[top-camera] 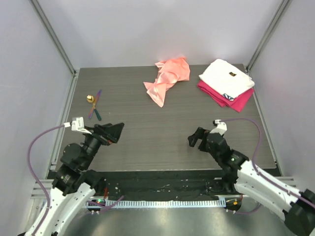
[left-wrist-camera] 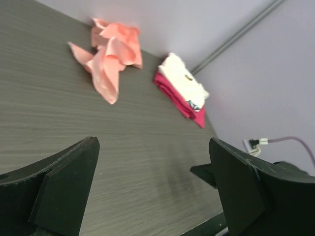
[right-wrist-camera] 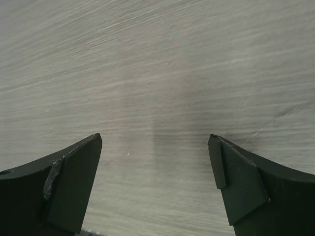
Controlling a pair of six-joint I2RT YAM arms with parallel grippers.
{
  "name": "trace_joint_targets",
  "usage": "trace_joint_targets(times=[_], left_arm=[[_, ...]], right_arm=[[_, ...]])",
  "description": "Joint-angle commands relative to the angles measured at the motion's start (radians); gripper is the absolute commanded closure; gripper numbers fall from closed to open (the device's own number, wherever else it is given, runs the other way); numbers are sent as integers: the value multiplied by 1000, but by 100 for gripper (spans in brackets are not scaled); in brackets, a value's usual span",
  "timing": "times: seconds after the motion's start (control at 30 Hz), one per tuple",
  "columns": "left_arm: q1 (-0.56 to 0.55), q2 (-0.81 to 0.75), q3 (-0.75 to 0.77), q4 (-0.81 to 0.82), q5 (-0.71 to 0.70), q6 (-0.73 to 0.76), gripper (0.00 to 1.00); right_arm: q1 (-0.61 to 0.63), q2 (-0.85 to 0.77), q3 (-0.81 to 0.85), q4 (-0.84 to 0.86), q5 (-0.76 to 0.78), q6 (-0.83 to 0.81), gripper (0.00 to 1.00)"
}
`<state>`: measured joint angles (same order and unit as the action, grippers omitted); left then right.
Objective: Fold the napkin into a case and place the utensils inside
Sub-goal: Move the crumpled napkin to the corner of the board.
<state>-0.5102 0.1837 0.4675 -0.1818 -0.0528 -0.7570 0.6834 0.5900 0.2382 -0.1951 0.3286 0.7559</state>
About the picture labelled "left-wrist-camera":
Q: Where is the grey aluminium corner post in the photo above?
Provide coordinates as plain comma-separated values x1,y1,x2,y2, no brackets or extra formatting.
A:
192,0,285,75

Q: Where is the white wrist camera connector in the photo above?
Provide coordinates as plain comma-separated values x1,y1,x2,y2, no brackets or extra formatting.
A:
243,138,268,157

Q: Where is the white folded cloth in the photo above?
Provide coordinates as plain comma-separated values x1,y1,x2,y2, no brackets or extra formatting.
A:
158,53,209,112

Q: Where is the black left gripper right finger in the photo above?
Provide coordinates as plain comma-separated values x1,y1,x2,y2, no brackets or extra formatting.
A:
191,138,315,236

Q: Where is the magenta folded cloth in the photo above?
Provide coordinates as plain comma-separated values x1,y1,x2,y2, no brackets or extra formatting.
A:
153,72,205,128

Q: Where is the pink satin napkin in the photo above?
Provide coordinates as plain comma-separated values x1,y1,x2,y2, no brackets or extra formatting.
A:
68,18,143,104

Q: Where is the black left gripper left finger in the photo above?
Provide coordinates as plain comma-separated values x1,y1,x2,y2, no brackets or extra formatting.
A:
0,137,100,236

